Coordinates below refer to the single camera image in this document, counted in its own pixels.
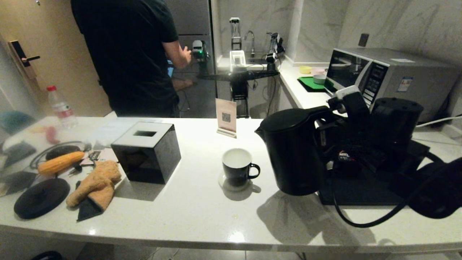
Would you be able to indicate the black electric kettle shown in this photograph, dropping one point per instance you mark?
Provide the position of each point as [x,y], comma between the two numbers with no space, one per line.
[288,155]

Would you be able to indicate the black rounded plastic object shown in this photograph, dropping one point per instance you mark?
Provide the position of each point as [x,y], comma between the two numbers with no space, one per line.
[47,255]

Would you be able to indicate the beige wooden door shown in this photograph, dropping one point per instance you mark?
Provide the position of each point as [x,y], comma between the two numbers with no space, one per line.
[36,36]

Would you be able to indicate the dark flat packet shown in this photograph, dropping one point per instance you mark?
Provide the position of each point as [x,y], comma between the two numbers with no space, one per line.
[18,151]

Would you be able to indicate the dark wall switch plate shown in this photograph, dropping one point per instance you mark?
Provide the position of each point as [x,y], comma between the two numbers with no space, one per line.
[363,39]

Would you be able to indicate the black oval object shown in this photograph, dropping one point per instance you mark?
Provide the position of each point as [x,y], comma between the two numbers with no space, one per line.
[63,151]

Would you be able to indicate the pink bowl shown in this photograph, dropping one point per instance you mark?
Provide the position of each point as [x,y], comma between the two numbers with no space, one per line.
[317,71]

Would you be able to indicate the person in black shirt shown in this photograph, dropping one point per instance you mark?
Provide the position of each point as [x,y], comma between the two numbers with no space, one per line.
[130,54]

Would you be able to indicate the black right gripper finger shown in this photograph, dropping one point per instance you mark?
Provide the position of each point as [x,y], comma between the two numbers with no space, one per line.
[322,134]
[339,126]

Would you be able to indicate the teal rounded object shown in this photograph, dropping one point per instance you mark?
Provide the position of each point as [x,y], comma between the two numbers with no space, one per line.
[14,122]

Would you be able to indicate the grey device green light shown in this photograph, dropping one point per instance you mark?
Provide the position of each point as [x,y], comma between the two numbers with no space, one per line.
[198,50]

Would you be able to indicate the black power plug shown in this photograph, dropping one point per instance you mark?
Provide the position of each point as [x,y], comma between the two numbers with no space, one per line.
[76,167]

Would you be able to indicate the black cube tissue box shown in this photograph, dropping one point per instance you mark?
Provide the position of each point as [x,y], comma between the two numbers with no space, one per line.
[151,159]

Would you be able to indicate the open laptop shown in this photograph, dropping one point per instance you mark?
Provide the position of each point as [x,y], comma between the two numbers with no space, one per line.
[170,68]

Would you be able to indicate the green cutting mat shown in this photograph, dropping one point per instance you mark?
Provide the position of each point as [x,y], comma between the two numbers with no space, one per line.
[306,89]

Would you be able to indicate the grey-green bowl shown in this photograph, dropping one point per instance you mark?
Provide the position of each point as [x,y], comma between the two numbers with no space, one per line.
[319,79]

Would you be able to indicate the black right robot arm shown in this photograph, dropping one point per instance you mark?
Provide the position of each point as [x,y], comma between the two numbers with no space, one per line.
[397,122]

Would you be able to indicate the green cutting board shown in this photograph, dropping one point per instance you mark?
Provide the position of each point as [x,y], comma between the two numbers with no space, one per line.
[310,83]

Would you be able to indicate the chrome faucet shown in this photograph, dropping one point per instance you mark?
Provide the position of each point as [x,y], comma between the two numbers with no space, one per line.
[252,45]

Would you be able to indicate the black table column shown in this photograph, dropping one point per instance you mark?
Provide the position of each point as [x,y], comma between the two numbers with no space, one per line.
[239,97]

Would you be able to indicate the black mug white inside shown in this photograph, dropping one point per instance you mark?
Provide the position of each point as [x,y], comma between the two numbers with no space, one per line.
[236,173]

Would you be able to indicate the clear water bottle red cap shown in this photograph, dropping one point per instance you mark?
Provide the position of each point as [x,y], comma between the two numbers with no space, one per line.
[62,108]

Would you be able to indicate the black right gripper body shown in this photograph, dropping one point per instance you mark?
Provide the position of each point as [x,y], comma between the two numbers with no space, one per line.
[355,141]

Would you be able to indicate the yellow bowl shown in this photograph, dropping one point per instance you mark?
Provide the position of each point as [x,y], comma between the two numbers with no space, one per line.
[305,69]

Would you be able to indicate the white round coaster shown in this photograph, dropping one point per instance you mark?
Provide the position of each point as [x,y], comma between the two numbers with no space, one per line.
[221,181]

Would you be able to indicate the silver microwave oven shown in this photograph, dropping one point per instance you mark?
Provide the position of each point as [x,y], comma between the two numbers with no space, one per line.
[415,72]

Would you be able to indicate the red coffee sachet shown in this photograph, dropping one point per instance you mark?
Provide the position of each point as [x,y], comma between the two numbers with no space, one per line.
[346,156]

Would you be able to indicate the black background table top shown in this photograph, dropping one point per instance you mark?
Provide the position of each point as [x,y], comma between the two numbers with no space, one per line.
[238,76]

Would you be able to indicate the paper card black label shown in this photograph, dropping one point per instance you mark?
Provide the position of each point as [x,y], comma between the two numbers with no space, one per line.
[101,156]

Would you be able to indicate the black rectangular serving tray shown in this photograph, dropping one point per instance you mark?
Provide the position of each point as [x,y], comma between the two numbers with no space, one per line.
[361,196]

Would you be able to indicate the beige QR sign card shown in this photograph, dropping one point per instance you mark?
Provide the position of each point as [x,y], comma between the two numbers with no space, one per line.
[226,115]

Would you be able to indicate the yellow toy corn cob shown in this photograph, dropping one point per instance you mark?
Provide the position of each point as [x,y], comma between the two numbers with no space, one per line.
[61,163]

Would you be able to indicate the white plastic container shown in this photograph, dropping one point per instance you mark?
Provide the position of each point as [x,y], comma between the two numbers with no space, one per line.
[237,59]

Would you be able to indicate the black door lock with lever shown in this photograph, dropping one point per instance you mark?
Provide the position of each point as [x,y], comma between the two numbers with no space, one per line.
[21,59]

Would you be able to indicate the black round kettle base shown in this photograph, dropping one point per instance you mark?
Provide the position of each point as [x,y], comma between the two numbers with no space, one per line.
[41,198]

